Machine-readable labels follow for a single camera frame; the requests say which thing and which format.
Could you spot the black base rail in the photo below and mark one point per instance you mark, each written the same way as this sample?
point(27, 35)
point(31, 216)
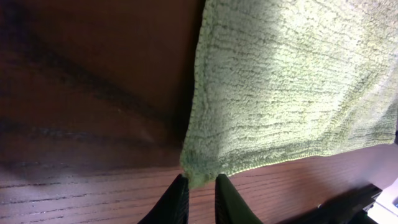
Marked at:
point(351, 206)

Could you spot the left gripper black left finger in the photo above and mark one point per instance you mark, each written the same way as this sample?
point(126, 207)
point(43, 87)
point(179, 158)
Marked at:
point(173, 206)

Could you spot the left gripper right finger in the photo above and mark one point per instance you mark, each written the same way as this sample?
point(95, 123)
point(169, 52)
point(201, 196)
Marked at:
point(230, 207)

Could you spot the light green microfiber cloth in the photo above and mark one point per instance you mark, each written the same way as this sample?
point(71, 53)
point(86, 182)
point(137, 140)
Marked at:
point(281, 80)

